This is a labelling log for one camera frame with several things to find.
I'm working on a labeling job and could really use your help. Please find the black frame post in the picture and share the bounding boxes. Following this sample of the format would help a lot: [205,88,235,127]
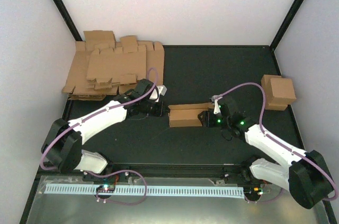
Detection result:
[52,0,83,41]
[270,0,304,51]

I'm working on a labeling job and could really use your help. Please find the left controller circuit board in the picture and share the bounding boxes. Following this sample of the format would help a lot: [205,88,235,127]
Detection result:
[96,184,115,193]

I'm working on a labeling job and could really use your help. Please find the right controller circuit board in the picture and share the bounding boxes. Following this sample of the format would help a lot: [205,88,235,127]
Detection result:
[244,186,267,196]

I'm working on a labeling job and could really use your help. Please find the right black frame post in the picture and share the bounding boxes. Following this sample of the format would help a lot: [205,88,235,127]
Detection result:
[270,0,304,51]

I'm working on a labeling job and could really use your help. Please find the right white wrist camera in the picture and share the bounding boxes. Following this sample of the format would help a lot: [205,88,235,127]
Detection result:
[211,95,222,115]

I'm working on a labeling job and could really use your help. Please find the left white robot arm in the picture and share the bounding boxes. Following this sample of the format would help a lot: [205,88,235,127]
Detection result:
[40,79,169,181]

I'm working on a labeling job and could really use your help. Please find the left black frame post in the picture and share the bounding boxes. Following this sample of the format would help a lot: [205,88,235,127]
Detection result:
[52,0,83,41]

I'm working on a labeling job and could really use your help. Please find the controller circuit board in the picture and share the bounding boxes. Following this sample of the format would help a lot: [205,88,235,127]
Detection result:
[96,184,115,193]
[244,186,267,196]

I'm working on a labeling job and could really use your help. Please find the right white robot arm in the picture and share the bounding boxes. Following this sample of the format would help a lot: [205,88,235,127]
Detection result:
[198,97,338,209]

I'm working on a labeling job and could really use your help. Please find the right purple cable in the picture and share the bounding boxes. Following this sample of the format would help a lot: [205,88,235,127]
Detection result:
[211,82,336,204]

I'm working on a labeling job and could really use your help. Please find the light blue slotted cable duct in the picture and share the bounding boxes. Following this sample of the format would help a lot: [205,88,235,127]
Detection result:
[44,184,245,199]

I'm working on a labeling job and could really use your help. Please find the cardboard box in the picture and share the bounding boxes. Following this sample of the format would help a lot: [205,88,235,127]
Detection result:
[168,103,213,128]
[261,75,288,111]
[268,78,297,105]

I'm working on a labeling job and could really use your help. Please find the stack of flat cardboard blanks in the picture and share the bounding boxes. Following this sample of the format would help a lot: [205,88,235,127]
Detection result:
[62,30,165,101]

